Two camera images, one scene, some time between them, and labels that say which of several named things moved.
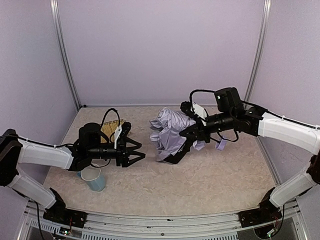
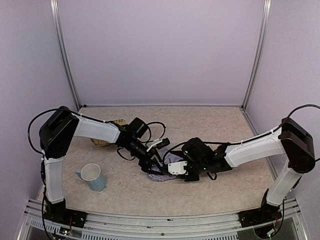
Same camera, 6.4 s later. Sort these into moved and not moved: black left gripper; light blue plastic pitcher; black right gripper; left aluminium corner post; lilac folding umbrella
Moved: lilac folding umbrella; black right gripper; black left gripper
Not moved: light blue plastic pitcher; left aluminium corner post
